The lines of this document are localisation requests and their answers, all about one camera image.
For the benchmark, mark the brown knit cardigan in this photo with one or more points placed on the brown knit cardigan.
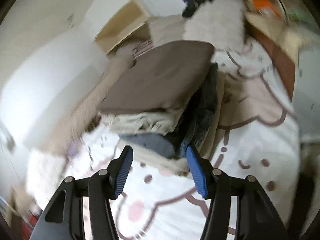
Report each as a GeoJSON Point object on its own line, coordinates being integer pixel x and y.
{"type": "Point", "coordinates": [162, 80]}

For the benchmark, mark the cream folded knit garment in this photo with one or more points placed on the cream folded knit garment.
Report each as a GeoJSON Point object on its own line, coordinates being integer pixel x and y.
{"type": "Point", "coordinates": [174, 166]}

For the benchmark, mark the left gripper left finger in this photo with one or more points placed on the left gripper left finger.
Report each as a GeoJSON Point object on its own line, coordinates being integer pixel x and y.
{"type": "Point", "coordinates": [63, 217]}

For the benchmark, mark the red plaid garment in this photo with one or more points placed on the red plaid garment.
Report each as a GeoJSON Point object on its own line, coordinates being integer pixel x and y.
{"type": "Point", "coordinates": [28, 225]}

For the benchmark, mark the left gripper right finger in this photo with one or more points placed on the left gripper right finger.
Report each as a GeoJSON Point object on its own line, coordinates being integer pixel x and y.
{"type": "Point", "coordinates": [256, 216]}

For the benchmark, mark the beige quilted duvet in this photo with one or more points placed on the beige quilted duvet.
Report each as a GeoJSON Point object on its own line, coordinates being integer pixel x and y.
{"type": "Point", "coordinates": [57, 128]}

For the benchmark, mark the purple book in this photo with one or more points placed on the purple book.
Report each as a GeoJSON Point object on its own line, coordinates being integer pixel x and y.
{"type": "Point", "coordinates": [74, 149]}

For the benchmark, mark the wooden shelf right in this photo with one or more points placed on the wooden shelf right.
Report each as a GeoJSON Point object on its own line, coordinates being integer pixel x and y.
{"type": "Point", "coordinates": [130, 21]}

